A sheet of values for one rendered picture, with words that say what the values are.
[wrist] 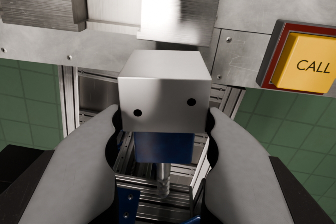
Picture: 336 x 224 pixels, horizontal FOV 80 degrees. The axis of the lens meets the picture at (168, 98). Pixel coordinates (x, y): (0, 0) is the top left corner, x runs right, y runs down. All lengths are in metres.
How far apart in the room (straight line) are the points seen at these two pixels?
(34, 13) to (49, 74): 1.17
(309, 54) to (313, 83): 0.04
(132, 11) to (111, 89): 0.82
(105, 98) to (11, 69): 0.65
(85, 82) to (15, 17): 0.83
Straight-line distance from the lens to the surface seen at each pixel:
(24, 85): 1.50
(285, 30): 0.26
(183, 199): 0.58
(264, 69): 0.28
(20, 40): 0.33
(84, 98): 1.07
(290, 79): 0.27
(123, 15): 0.20
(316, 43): 0.26
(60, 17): 0.19
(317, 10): 0.30
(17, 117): 1.67
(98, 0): 0.20
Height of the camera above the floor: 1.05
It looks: 61 degrees down
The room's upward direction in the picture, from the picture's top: 174 degrees counter-clockwise
